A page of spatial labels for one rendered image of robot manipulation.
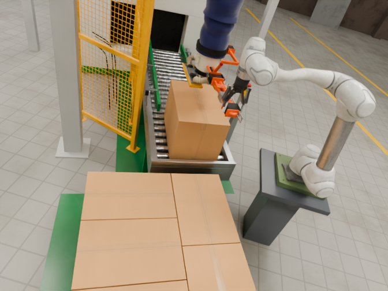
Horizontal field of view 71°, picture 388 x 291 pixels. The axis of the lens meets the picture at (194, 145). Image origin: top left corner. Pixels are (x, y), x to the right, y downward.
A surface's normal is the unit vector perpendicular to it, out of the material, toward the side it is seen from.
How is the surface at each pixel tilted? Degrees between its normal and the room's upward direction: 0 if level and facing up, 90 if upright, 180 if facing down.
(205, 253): 0
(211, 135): 90
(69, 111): 90
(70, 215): 0
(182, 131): 90
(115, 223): 0
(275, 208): 90
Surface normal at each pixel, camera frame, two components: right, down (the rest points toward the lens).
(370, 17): -0.18, 0.61
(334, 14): -0.12, 0.42
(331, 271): 0.22, -0.74
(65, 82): 0.18, 0.67
